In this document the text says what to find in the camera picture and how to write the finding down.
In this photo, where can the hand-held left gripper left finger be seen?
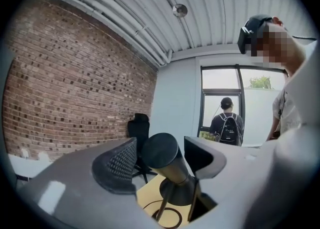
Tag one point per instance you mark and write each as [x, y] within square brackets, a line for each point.
[82, 185]

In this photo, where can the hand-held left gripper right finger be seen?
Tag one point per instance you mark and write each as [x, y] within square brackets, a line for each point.
[250, 185]

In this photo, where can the black desk lamp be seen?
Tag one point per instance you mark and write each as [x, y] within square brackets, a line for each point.
[163, 155]

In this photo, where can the black office chair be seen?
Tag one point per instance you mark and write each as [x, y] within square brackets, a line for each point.
[140, 133]

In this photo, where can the person's white shirt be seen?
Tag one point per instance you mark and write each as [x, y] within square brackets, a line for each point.
[287, 113]

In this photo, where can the person's head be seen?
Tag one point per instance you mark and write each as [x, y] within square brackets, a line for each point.
[282, 45]

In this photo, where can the white ceiling pipes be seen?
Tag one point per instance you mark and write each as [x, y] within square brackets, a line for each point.
[120, 25]

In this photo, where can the round ceiling fixture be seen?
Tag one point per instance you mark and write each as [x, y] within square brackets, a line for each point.
[179, 10]

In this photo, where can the dark window frame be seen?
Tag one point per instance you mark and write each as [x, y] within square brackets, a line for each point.
[241, 80]

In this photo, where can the black head-worn camera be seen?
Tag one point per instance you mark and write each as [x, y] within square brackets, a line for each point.
[250, 30]

